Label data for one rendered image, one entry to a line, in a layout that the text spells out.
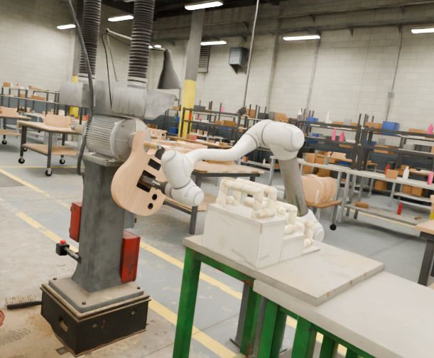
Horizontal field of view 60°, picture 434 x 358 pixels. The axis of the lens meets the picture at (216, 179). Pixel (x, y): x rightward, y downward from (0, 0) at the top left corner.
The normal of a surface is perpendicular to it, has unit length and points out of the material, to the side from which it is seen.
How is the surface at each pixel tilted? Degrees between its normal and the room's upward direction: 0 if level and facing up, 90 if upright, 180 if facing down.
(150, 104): 90
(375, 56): 90
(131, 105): 90
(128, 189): 89
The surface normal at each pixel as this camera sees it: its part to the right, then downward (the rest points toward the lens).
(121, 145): 0.62, 0.24
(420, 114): -0.68, 0.02
